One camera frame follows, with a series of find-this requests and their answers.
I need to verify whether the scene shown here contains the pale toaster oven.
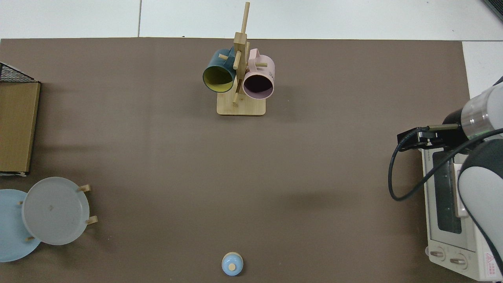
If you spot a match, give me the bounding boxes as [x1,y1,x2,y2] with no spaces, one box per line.
[420,141,503,281]

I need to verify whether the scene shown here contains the dark grey flat device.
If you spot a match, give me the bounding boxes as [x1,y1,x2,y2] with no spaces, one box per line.
[483,0,503,22]

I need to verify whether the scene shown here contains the pink cup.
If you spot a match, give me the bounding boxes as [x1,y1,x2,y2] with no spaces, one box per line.
[242,48,275,100]

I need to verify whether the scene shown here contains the wooden cup stand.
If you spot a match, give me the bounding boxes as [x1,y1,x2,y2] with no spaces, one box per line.
[217,2,267,116]

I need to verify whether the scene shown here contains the dark blue cup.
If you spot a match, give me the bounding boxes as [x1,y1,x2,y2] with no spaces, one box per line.
[202,48,237,94]

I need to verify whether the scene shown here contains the small blue round thing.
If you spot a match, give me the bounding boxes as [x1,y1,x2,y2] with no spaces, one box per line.
[221,252,244,276]

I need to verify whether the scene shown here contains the brown table cloth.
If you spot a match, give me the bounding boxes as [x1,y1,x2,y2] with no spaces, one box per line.
[0,37,474,283]

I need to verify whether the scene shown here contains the wooden plate rack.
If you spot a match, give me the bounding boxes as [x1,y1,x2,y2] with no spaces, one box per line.
[17,184,99,241]

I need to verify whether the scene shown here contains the grey plate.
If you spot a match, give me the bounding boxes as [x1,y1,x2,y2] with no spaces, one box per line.
[22,177,90,246]

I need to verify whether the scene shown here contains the light blue plate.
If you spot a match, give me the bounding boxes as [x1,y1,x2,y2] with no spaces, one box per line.
[0,189,42,263]

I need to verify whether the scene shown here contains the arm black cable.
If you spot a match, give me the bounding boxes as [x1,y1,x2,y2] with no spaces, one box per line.
[388,124,503,202]

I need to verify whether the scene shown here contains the wire basket with wooden floor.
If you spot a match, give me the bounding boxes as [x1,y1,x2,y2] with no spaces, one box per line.
[0,62,41,176]

